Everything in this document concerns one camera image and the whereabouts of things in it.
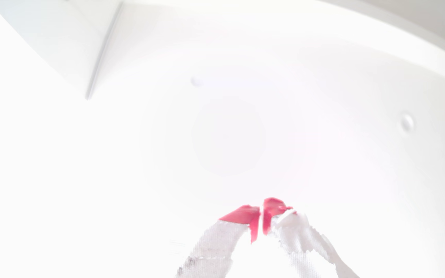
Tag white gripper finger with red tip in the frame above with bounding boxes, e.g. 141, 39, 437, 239
262, 197, 361, 278
175, 205, 262, 278

